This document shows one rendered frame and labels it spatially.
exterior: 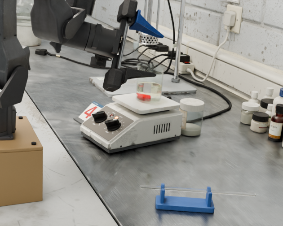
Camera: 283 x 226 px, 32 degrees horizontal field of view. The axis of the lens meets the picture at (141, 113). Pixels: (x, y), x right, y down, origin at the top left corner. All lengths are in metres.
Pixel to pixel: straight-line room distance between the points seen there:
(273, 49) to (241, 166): 0.55
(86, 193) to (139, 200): 0.10
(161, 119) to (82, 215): 0.36
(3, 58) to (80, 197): 0.27
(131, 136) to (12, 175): 0.32
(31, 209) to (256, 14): 1.00
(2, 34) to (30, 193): 0.27
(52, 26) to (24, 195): 0.30
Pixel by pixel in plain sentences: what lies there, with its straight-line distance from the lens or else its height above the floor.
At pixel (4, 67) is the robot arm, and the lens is 0.80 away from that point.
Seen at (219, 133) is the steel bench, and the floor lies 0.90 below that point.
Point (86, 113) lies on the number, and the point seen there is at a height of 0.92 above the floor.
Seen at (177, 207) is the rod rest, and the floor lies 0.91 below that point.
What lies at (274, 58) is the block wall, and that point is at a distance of 1.50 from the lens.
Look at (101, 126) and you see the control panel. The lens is 1.08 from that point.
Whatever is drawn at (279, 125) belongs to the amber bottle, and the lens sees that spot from 1.21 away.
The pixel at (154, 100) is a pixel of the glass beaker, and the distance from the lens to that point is 1.11.
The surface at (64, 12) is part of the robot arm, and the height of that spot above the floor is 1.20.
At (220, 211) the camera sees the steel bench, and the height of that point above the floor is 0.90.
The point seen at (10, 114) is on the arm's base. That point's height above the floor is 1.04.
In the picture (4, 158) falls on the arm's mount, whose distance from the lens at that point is 0.81.
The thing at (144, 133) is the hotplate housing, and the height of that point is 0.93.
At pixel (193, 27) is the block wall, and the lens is 1.90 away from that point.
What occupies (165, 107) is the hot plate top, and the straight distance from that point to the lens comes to 1.09.
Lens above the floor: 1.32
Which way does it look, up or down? 18 degrees down
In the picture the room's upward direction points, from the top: 4 degrees clockwise
